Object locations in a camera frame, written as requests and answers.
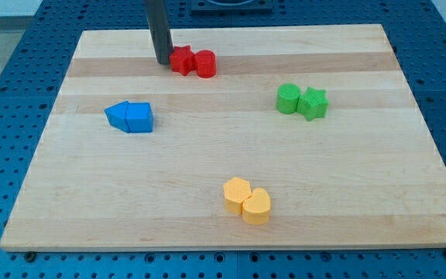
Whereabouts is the light wooden board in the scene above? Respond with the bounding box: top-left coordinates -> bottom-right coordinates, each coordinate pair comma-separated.
0,24 -> 446,252

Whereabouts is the yellow hexagon block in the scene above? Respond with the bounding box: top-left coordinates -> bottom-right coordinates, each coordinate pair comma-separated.
223,177 -> 252,215

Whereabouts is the yellow heart block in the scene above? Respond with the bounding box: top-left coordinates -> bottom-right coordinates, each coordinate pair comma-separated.
242,188 -> 271,225

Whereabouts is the green cylinder block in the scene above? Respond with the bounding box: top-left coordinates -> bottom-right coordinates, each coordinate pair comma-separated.
276,83 -> 301,114

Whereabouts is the red cylinder block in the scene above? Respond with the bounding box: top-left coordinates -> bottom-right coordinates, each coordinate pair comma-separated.
194,50 -> 217,78

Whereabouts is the blue cube block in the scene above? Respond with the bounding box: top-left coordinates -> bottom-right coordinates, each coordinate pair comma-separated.
125,102 -> 154,133

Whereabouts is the red star block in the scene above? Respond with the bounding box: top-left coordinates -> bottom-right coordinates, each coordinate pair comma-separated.
170,45 -> 196,76

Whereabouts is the green star block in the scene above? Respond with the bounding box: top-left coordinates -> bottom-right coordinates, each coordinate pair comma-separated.
296,87 -> 329,121

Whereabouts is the blue triangle block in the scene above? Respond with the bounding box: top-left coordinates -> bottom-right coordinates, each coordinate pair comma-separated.
105,101 -> 130,133

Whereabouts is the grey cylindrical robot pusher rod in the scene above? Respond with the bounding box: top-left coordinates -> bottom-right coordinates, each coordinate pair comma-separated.
143,0 -> 173,65

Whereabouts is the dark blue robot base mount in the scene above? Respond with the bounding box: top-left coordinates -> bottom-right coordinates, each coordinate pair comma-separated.
189,0 -> 273,14

